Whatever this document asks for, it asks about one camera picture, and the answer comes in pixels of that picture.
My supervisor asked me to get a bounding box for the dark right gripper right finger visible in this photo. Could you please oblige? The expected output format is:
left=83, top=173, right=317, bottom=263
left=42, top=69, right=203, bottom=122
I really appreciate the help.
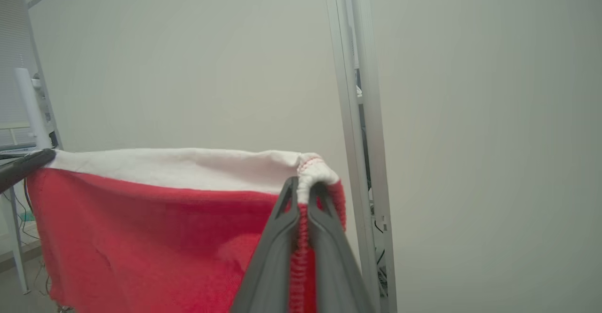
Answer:
left=308, top=181, right=377, bottom=313

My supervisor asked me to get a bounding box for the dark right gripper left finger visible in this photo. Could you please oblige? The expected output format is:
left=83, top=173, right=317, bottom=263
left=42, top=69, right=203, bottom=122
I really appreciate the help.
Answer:
left=230, top=177, right=301, bottom=313

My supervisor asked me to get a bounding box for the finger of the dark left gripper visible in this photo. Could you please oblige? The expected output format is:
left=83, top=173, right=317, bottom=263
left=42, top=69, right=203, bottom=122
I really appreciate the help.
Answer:
left=0, top=149, right=57, bottom=194

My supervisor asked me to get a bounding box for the red garment with white cuffs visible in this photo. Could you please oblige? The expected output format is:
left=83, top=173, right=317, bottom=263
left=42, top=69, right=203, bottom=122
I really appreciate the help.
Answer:
left=26, top=148, right=347, bottom=313

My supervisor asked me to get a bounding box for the white upright pole device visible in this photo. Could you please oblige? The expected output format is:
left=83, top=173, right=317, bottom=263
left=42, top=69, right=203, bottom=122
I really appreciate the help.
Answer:
left=13, top=67, right=53, bottom=150

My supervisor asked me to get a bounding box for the white desk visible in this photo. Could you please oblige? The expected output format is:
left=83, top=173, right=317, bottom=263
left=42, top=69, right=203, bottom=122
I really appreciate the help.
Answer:
left=0, top=137, right=38, bottom=295

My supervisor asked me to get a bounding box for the grey window blind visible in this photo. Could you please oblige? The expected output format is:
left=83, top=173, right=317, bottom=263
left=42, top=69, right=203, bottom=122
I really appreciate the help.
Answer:
left=0, top=0, right=29, bottom=125

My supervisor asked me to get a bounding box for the grey partition frame post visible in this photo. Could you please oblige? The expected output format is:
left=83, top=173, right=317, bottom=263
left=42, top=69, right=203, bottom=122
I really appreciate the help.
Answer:
left=322, top=0, right=398, bottom=313

